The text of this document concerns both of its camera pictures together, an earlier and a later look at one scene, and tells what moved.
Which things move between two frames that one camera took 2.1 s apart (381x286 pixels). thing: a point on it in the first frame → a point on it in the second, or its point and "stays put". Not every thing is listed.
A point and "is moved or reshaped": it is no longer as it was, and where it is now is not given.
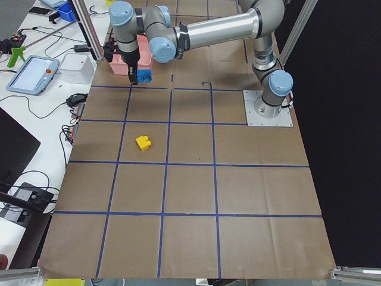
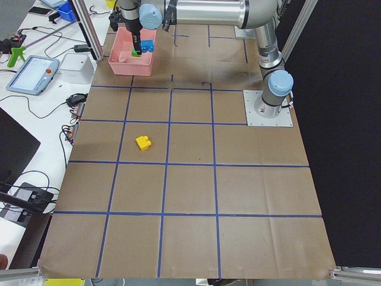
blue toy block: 144,75 is moved or reshaped
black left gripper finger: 133,74 → 136,39
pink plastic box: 121,67 stays put
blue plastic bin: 66,13 stays put
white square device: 78,67 stays put
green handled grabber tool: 16,52 stays put
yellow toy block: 143,142 stays put
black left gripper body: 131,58 → 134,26
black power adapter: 81,48 stays put
